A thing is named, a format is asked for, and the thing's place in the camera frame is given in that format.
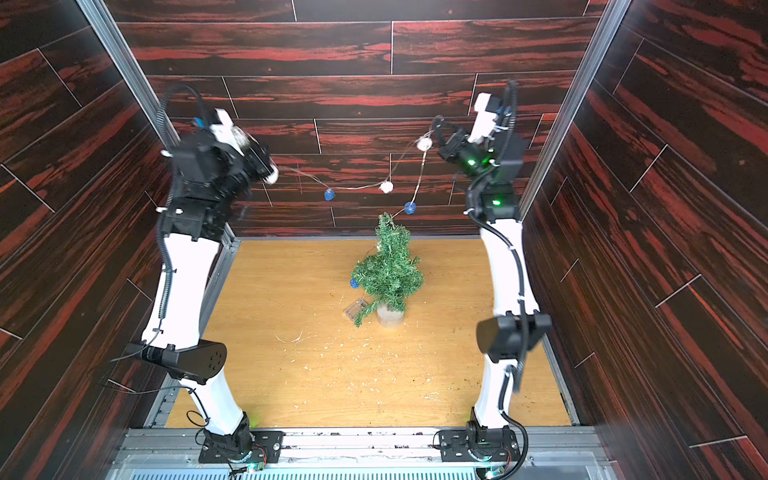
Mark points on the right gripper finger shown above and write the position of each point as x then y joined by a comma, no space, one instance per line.
449,152
437,124

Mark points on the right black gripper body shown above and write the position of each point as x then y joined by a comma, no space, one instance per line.
455,152

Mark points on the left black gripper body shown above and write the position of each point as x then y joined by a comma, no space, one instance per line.
243,177

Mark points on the string lights with ball ornaments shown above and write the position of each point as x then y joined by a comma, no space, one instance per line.
423,143

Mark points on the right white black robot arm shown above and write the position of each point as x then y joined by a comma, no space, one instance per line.
517,323

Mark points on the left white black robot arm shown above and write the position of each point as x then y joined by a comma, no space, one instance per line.
188,235

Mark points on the small green christmas tree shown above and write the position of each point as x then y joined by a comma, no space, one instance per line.
390,275

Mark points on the clear plastic battery box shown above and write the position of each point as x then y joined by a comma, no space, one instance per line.
353,311

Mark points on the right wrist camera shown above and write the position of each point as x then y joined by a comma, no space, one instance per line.
486,107

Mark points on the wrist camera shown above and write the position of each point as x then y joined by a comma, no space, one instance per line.
227,132
486,107

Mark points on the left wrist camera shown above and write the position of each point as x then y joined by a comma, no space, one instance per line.
227,132

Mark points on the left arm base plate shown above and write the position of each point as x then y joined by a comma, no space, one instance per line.
259,446

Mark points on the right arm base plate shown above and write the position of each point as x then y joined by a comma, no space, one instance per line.
482,445

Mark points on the aluminium front rail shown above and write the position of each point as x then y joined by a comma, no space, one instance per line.
364,453

